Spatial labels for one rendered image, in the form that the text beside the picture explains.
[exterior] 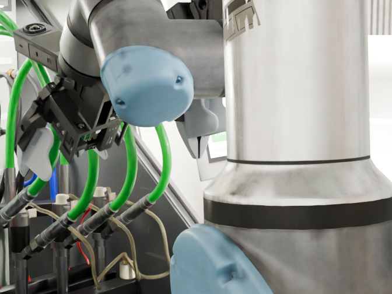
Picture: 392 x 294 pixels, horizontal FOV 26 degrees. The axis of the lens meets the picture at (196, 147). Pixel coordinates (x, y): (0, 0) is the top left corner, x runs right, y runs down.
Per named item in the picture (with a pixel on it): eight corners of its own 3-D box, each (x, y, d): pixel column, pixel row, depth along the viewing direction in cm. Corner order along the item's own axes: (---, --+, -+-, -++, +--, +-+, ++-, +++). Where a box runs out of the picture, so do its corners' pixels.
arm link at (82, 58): (52, 9, 87) (117, -7, 92) (44, 41, 90) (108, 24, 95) (91, 59, 84) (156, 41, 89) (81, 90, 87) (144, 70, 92)
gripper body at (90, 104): (65, 168, 95) (88, 97, 87) (27, 114, 99) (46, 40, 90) (121, 148, 100) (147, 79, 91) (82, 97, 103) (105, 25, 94)
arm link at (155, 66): (243, 74, 75) (208, -11, 81) (122, 76, 71) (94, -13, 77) (217, 130, 81) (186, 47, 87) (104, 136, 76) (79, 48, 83)
